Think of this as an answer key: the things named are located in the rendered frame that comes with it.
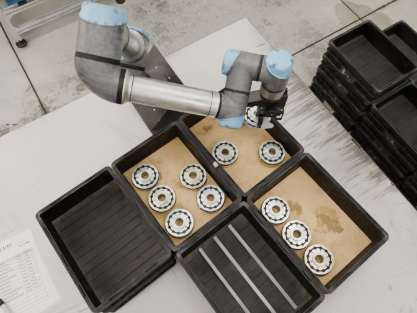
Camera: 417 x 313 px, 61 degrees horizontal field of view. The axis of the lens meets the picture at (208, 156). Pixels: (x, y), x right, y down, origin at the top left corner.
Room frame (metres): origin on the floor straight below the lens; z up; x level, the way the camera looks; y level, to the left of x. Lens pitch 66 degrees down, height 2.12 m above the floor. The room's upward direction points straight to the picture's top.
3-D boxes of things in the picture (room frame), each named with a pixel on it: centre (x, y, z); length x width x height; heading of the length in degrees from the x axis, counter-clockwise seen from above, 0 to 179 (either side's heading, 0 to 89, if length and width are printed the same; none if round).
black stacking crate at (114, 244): (0.24, 0.35, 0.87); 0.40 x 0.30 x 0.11; 38
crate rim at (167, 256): (0.24, 0.35, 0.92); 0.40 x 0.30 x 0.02; 38
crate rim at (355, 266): (0.30, -0.36, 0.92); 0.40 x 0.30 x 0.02; 38
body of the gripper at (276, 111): (0.63, -0.20, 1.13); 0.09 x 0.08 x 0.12; 86
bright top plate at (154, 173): (0.47, 0.24, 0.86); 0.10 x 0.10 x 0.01
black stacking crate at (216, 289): (0.11, -0.13, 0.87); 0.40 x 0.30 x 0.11; 38
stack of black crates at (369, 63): (1.27, -0.88, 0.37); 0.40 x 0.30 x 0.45; 32
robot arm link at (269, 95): (0.63, -0.20, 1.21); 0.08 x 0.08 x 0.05
